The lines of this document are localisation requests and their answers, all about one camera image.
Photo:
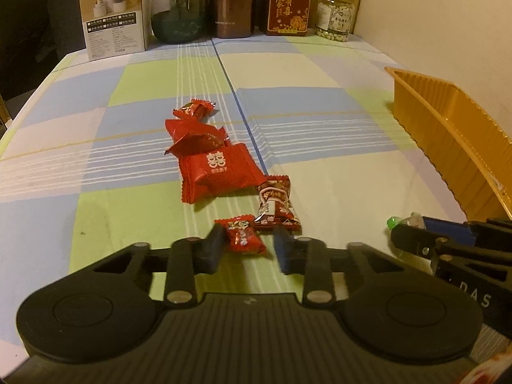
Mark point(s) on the orange plastic tray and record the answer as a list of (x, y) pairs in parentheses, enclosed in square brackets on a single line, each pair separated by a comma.
[(452, 128)]

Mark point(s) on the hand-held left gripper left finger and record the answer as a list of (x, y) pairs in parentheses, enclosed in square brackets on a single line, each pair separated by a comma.
[(214, 248)]

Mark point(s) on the clear plastic nut jar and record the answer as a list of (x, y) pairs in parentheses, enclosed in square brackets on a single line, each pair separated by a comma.
[(335, 18)]

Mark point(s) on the green white candy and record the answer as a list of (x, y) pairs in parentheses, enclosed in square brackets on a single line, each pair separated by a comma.
[(396, 221)]

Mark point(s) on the red twist candy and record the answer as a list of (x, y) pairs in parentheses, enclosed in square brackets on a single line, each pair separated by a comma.
[(196, 108)]

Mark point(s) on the red gift box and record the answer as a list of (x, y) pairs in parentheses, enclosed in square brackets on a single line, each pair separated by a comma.
[(288, 4)]

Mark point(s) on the white carton box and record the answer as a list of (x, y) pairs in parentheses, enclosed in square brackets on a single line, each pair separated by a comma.
[(114, 16)]

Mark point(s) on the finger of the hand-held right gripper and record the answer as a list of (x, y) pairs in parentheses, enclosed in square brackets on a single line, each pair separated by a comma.
[(492, 230), (412, 240)]

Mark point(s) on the small red snack packet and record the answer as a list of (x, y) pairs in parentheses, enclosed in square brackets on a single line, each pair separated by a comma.
[(242, 236)]

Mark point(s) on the black monitor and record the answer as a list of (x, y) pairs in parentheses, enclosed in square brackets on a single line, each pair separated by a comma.
[(40, 28)]

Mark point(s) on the green glass jar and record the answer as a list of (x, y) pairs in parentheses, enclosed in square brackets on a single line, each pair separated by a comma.
[(178, 8)]

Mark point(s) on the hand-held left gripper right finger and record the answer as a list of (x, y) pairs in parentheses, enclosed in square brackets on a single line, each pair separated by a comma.
[(283, 252)]

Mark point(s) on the large red pillow candy packet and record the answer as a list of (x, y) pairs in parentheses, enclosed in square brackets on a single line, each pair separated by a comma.
[(216, 172)]

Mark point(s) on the brown metal canister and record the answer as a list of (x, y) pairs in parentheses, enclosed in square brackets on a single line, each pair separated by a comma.
[(232, 6)]

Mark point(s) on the dark red white snack packet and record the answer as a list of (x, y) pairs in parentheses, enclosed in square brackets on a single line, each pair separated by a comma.
[(276, 204)]

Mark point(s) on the red candy wrapper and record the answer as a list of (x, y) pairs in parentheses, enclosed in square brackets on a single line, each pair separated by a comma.
[(192, 130)]

